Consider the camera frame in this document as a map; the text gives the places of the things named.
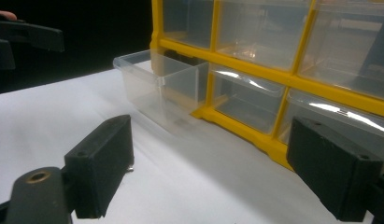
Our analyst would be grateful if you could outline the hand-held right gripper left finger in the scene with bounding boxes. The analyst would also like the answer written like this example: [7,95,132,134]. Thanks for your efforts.
[64,114,135,219]

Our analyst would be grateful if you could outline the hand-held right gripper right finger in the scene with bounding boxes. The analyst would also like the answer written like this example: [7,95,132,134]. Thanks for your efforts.
[286,116,384,223]

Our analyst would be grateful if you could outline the clear plastic drawer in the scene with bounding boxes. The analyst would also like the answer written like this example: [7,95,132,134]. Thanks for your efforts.
[277,88,384,163]
[112,49,210,133]
[209,63,288,135]
[216,0,312,72]
[297,0,384,102]
[162,0,215,50]

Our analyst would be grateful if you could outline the yellow drawer cabinet frame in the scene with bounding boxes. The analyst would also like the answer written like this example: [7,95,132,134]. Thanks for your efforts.
[149,0,384,172]

